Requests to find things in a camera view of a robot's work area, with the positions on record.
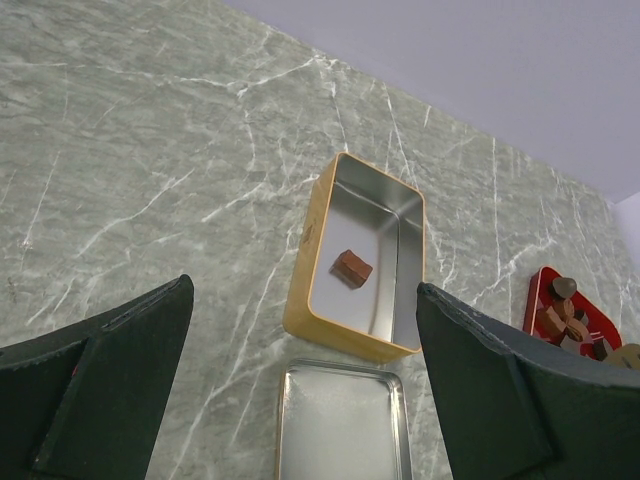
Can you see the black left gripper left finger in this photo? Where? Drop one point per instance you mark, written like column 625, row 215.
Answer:
column 87, row 401

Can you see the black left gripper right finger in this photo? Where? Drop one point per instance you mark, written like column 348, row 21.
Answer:
column 511, row 406

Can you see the brown square chocolate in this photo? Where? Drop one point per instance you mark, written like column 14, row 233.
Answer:
column 351, row 269

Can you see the brown chocolate on tray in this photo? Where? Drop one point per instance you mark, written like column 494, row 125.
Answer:
column 550, row 324

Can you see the dark round chocolate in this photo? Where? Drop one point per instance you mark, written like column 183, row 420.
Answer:
column 563, row 287

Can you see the red tin tray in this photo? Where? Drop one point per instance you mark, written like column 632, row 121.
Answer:
column 590, row 333

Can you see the silver tin lid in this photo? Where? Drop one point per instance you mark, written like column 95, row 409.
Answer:
column 339, row 421

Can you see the gold tin box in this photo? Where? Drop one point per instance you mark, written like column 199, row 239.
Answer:
column 355, row 205

